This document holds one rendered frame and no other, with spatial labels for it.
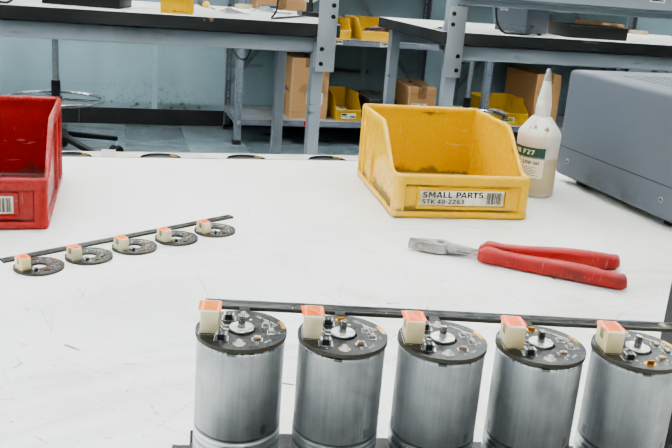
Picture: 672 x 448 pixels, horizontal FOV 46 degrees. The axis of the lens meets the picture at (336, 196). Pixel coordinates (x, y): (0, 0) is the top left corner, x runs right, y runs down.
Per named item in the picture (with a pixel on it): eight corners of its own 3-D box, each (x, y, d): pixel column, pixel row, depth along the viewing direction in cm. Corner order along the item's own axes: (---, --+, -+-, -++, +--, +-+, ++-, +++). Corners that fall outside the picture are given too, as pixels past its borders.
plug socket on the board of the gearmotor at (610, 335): (630, 355, 22) (635, 333, 22) (601, 353, 22) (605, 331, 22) (619, 342, 23) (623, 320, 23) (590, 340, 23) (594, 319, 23)
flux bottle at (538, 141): (506, 185, 66) (522, 64, 63) (546, 188, 66) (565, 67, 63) (514, 196, 63) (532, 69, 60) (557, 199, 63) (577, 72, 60)
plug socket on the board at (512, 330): (532, 350, 22) (536, 328, 22) (502, 348, 22) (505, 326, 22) (524, 337, 23) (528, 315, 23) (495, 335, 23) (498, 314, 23)
